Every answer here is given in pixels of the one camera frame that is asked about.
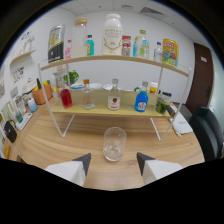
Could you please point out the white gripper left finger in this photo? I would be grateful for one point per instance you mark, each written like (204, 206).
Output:
(68, 170)

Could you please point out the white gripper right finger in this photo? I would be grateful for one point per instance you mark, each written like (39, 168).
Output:
(158, 168)

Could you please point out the glass jar of limes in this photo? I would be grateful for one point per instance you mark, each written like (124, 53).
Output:
(162, 105)

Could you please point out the teal cup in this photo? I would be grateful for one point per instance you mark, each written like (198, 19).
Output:
(19, 117)

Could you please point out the white zip pouch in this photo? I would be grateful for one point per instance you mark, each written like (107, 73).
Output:
(181, 126)

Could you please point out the clear drinking glass with ice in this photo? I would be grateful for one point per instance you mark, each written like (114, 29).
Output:
(114, 146)

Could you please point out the white tray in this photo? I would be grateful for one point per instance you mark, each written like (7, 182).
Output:
(25, 121)

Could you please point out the white-framed two-tier wooden rack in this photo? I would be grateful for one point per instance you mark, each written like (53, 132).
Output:
(100, 112)

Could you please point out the blue curacao bottle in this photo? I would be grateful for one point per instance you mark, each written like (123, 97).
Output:
(141, 102)

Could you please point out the black handbag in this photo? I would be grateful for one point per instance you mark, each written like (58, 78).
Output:
(10, 132)

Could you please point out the red liquid glass bottle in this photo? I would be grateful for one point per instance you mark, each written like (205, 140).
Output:
(66, 98)

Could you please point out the clear bottle with orange cap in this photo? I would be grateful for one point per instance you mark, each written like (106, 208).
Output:
(88, 100)

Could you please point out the white bottle with blue base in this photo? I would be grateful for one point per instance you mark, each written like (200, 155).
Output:
(32, 106)

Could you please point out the small bottle with yellow label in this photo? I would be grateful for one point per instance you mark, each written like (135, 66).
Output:
(153, 87)

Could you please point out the white bowl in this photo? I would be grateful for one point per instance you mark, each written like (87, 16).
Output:
(96, 85)
(107, 86)

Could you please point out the green potted plant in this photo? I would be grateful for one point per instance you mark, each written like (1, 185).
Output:
(72, 76)

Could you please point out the brown door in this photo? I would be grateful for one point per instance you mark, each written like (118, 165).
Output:
(203, 78)

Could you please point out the small clear bottle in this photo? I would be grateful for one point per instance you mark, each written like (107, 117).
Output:
(158, 53)

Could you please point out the yellow printed drink can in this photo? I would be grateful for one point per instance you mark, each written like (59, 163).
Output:
(170, 52)

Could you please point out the pink drink bottle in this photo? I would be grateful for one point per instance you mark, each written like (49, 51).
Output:
(68, 51)

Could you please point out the clear bottle with green cap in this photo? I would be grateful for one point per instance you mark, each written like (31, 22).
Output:
(143, 48)

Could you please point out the slim blue bottle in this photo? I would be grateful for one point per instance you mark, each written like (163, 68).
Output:
(135, 48)

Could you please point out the teal liquid bottle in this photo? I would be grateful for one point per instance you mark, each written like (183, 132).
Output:
(90, 46)

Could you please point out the red and white small jar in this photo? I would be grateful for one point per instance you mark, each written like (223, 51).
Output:
(126, 45)

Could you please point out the glass jar with cork lid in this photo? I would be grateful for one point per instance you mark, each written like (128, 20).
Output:
(79, 40)

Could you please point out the white figure ornament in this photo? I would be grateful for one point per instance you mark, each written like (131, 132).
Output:
(29, 40)

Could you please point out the large white milk bottle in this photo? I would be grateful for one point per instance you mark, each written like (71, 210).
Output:
(112, 36)

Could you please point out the wooden wall shelf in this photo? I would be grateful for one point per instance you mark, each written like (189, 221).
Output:
(23, 56)

